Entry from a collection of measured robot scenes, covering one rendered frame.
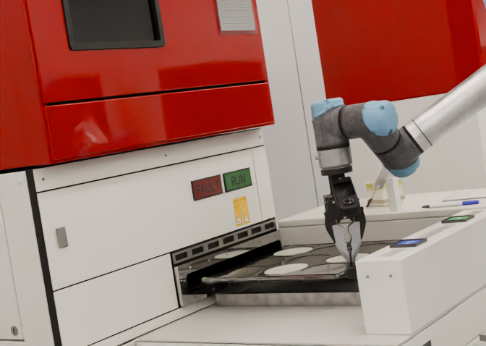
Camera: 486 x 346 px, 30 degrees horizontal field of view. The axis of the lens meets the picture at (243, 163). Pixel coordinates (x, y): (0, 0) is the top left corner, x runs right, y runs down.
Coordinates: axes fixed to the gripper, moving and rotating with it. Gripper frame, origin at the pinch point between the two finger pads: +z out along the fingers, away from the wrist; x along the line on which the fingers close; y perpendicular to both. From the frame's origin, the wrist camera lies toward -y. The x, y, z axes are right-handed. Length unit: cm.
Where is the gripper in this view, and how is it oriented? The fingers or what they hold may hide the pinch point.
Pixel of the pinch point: (350, 256)
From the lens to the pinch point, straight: 204.3
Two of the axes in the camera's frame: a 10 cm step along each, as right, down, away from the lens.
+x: -9.9, 1.5, 0.1
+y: 0.0, -0.5, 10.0
